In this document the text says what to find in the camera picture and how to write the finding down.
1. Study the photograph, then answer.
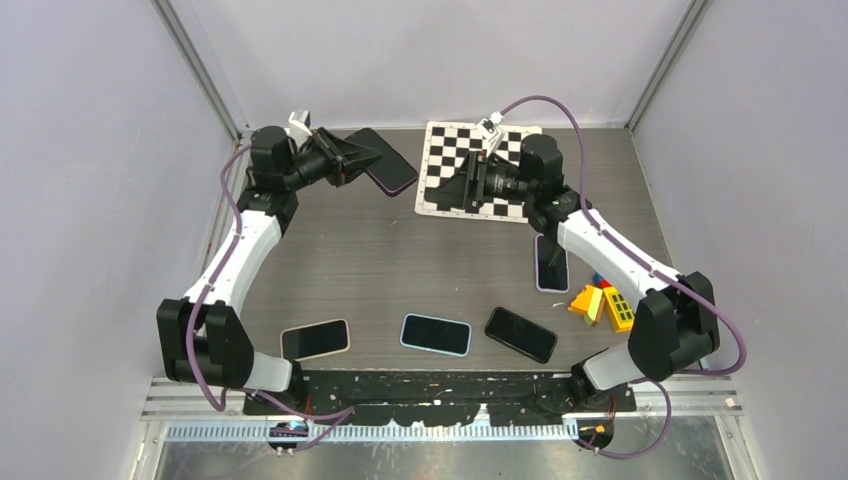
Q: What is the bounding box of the phone in beige case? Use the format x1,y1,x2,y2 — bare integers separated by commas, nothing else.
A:
280,319,350,361

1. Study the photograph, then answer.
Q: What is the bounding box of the phone in black case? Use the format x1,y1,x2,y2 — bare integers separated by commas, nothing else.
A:
484,307,558,364

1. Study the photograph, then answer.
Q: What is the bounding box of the red blue toy block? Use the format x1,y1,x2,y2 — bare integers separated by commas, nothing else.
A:
592,272,612,289

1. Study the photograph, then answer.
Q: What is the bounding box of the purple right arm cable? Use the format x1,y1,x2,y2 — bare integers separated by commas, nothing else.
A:
493,94,749,461

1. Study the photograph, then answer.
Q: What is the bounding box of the black white chessboard mat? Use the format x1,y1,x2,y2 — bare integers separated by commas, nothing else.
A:
414,121,527,224

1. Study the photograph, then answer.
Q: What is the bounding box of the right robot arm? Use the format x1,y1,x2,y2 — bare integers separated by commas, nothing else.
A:
425,134,720,411

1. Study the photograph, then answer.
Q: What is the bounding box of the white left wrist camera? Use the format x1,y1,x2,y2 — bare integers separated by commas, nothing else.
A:
288,109,312,145

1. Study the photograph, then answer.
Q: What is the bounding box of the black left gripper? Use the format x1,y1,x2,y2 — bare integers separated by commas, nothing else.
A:
283,129,382,192

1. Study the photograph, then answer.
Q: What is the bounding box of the phone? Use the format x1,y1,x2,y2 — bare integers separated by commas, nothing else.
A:
280,319,350,361
399,313,472,357
346,128,419,197
484,307,558,364
534,235,570,294

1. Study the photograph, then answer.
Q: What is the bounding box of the yellow window toy block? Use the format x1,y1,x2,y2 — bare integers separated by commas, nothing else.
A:
602,286,635,333

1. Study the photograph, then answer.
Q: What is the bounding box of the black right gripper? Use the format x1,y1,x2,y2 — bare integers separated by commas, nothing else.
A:
425,152,535,212

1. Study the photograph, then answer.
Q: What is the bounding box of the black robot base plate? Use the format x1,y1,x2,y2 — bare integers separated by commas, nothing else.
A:
243,370,636,427

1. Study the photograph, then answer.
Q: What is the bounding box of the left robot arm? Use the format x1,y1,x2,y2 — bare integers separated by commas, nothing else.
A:
156,126,383,414

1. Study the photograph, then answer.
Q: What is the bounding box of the aluminium front rail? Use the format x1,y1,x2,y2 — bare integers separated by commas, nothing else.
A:
141,377,744,443

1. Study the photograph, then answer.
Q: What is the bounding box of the phone in lilac case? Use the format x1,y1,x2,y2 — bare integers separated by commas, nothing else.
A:
534,235,570,294

